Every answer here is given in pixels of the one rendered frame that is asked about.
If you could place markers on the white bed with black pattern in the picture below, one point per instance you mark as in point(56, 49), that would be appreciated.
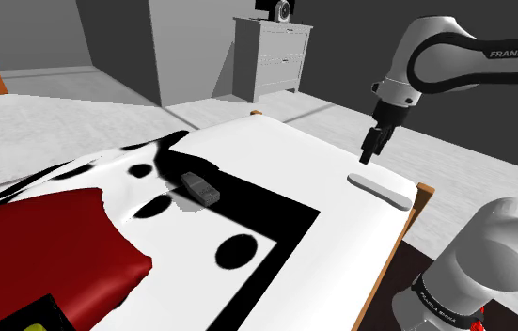
point(295, 160)

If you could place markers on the black box with yellow mark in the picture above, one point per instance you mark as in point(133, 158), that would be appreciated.
point(25, 318)

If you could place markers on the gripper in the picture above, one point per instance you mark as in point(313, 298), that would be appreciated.
point(390, 114)

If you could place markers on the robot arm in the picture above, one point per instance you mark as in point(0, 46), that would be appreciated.
point(506, 247)

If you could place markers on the grey chest of drawers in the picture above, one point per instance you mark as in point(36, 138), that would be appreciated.
point(272, 59)

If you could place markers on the grey remote control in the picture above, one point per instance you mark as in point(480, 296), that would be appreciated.
point(200, 188)

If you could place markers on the flat white oblong object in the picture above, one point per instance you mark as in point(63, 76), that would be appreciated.
point(380, 191)

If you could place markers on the dark red pillow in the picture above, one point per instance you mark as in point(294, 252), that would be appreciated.
point(43, 247)

